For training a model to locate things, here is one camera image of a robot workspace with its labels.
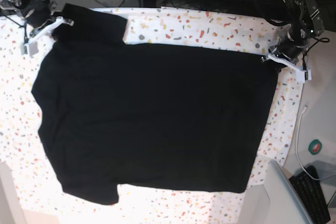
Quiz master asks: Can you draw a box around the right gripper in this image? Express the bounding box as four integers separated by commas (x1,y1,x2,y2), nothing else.
20,0,57,28

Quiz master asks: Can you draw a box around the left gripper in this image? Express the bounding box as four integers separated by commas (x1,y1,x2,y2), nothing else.
270,35,307,64

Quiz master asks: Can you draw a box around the black t-shirt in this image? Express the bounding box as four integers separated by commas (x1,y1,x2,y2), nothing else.
31,4,279,205

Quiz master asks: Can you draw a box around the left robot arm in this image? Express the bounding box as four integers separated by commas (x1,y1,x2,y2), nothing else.
274,0,324,63

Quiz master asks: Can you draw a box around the terrazzo pattern tablecloth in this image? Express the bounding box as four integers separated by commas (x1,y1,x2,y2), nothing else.
1,8,303,223

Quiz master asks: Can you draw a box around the black keyboard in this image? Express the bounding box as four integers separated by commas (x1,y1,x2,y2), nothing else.
289,172,331,224

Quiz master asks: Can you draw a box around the grey laptop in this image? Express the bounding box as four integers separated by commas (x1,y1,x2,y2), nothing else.
264,160,313,224

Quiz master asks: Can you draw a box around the white cable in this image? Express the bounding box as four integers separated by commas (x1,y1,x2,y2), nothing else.
295,105,322,181

